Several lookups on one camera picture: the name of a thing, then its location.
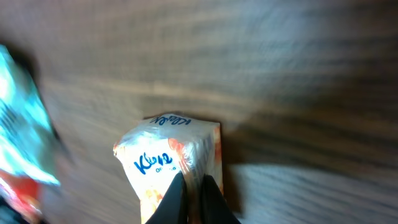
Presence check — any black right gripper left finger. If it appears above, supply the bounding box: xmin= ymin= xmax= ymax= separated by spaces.
xmin=146 ymin=172 xmax=188 ymax=224

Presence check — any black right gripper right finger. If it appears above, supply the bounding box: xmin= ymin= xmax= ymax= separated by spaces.
xmin=200 ymin=175 xmax=241 ymax=224

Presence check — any orange tissue pack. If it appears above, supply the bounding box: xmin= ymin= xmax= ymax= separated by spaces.
xmin=113 ymin=114 xmax=223 ymax=223

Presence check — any orange spaghetti packet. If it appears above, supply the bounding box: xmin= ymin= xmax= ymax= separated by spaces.
xmin=1 ymin=170 xmax=42 ymax=224

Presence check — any teal snack packet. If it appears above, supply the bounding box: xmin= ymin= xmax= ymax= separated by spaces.
xmin=1 ymin=45 xmax=60 ymax=185

